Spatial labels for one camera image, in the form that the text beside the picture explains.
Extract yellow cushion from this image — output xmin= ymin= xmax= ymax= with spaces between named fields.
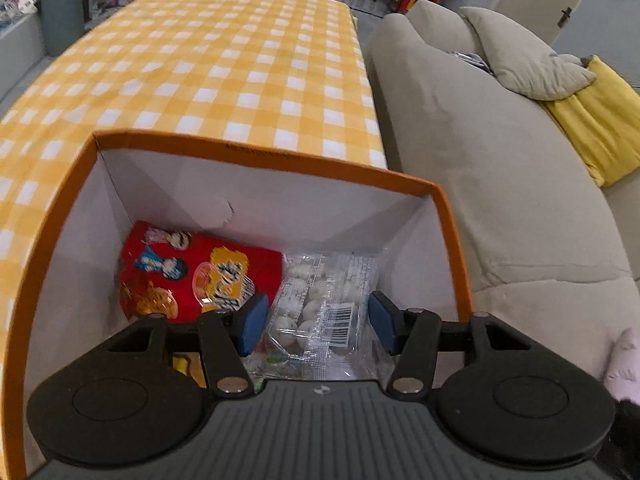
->
xmin=542 ymin=55 xmax=640 ymax=188

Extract floor cables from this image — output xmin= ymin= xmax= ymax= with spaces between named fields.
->
xmin=82 ymin=0 xmax=126 ymax=16

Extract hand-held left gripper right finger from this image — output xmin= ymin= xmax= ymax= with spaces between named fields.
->
xmin=367 ymin=291 xmax=535 ymax=395

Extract grey cushion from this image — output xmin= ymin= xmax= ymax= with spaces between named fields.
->
xmin=459 ymin=6 xmax=598 ymax=101

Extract grey-green trash bin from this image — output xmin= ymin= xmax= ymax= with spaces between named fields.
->
xmin=40 ymin=0 xmax=85 ymax=58

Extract pink fluffy garment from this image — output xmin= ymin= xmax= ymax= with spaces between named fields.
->
xmin=602 ymin=327 xmax=640 ymax=406

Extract dark cloth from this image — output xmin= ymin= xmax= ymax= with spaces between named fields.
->
xmin=595 ymin=399 xmax=640 ymax=480

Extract red cartoon snack packet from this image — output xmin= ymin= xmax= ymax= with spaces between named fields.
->
xmin=117 ymin=220 xmax=285 ymax=323

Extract orange cardboard box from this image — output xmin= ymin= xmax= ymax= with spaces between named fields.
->
xmin=0 ymin=130 xmax=475 ymax=480

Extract yellow checkered tablecloth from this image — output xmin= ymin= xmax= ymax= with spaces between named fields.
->
xmin=0 ymin=0 xmax=388 ymax=281

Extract clear packet of white balls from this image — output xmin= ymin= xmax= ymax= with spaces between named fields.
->
xmin=250 ymin=252 xmax=386 ymax=381

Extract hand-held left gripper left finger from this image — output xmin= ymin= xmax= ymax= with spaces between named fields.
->
xmin=97 ymin=292 xmax=271 ymax=396

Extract beige sofa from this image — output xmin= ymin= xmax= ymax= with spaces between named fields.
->
xmin=362 ymin=0 xmax=640 ymax=391

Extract white low cabinet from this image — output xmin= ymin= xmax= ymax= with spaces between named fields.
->
xmin=0 ymin=7 xmax=51 ymax=106

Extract printed booklet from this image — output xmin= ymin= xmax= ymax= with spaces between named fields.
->
xmin=450 ymin=51 xmax=488 ymax=70

